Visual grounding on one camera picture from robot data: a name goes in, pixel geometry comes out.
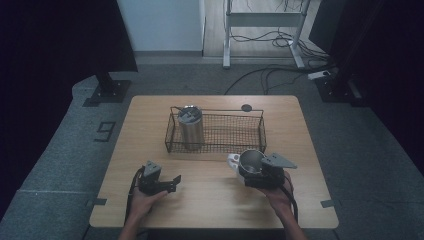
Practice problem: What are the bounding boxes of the steel mug with white handle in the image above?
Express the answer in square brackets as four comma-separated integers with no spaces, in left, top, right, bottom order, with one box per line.
[227,148,268,185]

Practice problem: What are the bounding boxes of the dark curtain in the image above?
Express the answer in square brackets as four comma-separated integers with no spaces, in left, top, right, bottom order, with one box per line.
[0,0,139,221]
[308,0,424,174]

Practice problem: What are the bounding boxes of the white desk frame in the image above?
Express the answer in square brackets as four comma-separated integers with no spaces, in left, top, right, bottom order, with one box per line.
[222,0,313,70]

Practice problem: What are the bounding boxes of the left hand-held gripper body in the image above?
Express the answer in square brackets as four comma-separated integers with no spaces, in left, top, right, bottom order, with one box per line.
[137,160,163,197]

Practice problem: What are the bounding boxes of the black stand base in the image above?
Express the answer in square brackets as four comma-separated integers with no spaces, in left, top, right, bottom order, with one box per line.
[314,73,368,108]
[82,71,132,108]

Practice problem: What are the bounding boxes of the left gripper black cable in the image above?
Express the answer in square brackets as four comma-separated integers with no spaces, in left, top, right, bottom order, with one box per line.
[124,165,146,225]

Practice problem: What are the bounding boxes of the steel tumbler with lid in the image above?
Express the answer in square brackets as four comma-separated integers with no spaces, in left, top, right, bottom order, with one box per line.
[176,105,205,151]

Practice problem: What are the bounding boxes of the white power strip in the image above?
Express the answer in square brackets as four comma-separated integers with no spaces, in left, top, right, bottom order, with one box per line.
[306,69,332,81]

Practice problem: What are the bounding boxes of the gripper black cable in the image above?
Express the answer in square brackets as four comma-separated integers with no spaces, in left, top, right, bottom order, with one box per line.
[124,165,146,225]
[279,184,300,224]

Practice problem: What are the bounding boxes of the person's left hand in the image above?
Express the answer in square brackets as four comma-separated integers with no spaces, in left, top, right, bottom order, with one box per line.
[128,189,170,222]

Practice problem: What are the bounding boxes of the person's right hand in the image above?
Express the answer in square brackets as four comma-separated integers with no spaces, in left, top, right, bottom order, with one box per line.
[258,170,295,216]

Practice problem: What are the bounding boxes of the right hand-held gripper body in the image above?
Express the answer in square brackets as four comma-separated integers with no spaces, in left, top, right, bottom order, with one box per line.
[253,152,298,190]

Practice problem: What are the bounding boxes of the tangled black floor cables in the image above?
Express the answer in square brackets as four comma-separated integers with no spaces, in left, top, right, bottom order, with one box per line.
[229,28,331,65]

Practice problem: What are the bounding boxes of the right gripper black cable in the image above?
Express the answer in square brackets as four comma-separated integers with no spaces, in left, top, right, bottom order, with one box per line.
[279,184,300,224]

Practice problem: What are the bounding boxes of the black wire mesh basket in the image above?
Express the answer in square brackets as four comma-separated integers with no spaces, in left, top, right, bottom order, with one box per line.
[164,105,268,155]

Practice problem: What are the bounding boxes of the long black floor cable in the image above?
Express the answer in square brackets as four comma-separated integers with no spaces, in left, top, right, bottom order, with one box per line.
[223,64,336,96]

